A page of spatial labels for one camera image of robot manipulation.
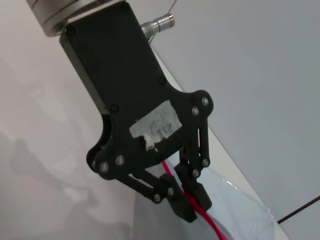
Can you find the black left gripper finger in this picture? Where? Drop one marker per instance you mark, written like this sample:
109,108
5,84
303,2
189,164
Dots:
197,150
165,190

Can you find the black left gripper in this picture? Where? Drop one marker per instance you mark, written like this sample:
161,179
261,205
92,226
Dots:
120,82

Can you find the clear document bag red zipper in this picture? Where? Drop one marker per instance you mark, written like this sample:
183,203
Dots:
237,212

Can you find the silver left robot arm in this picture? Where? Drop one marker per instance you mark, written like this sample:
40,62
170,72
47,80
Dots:
55,15

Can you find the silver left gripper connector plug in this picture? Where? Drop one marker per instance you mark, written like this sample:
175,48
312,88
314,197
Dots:
160,23

